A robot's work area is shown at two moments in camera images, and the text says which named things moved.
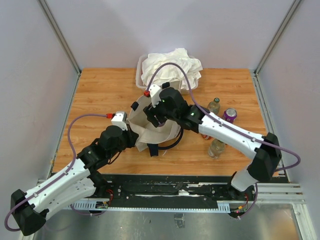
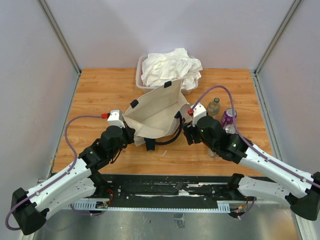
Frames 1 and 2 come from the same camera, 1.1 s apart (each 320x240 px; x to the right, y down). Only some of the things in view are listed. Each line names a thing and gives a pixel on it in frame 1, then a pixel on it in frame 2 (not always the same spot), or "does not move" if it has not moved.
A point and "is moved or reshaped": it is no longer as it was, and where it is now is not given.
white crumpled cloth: (192, 67) does not move
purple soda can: (230, 114) does not move
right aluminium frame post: (290, 14) does not move
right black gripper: (148, 111) -> (188, 129)
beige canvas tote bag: (147, 132) is moved or reshaped
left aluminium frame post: (60, 35) does not move
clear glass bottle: (214, 106) does not move
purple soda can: (161, 124) is moved or reshaped
